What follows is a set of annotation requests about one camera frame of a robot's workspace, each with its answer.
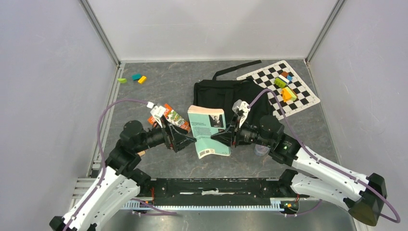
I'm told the yellow toy block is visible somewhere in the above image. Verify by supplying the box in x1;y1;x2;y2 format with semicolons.
138;76;147;84

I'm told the green white block stack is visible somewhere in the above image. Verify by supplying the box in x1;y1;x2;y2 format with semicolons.
274;76;290;89

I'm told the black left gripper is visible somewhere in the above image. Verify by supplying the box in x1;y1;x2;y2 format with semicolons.
135;115;197;152

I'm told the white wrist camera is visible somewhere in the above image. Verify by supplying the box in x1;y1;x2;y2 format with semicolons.
232;100;250;128
150;105;166;128

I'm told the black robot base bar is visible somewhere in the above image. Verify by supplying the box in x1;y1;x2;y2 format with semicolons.
131;178;308;207

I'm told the aluminium frame rail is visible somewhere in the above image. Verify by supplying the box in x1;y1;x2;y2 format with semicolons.
62;0;126;231

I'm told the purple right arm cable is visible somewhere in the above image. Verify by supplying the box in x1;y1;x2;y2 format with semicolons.
248;89;401;224

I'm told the teal toy block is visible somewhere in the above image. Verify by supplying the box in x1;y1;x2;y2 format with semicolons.
131;74;142;81

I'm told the teal paperback book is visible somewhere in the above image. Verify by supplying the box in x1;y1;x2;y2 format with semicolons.
188;105;230;159

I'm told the orange green block stack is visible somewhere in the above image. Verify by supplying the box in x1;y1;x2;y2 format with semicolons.
281;87;298;102

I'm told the green half-round block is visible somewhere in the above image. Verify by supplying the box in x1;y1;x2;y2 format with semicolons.
117;78;127;84

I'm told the brown blue block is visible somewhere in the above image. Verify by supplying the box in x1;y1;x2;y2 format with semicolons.
280;72;293;81

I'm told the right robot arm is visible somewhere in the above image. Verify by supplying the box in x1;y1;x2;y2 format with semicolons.
211;115;387;226

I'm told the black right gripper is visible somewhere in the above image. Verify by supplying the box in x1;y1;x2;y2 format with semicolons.
211;113;273;148

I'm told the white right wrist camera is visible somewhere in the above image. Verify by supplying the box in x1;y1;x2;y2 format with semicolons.
232;100;250;128

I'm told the black white chessboard mat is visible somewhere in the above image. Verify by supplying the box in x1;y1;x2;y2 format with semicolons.
236;60;320;120

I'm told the black student backpack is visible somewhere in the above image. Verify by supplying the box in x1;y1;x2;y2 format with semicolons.
192;60;264;127

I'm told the orange treehouse book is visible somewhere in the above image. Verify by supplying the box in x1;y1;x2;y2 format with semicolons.
148;102;191;132

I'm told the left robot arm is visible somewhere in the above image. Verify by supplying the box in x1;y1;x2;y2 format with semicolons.
49;120;196;231

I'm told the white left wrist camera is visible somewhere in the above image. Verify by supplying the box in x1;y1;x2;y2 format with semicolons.
150;105;166;128

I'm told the white slotted cable duct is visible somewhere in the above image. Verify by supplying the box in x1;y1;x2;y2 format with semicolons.
83;197;288;212

